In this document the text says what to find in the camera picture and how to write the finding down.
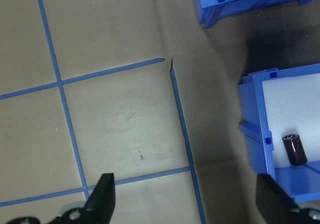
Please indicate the blue bin holding batteries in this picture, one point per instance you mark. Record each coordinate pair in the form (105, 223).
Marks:
(253, 104)

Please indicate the blue bin holding components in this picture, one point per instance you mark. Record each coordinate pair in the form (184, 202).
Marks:
(217, 11)

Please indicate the dark cylindrical battery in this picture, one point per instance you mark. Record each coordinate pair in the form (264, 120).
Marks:
(296, 150)

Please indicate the white foam liner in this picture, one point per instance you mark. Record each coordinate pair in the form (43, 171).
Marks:
(295, 104)

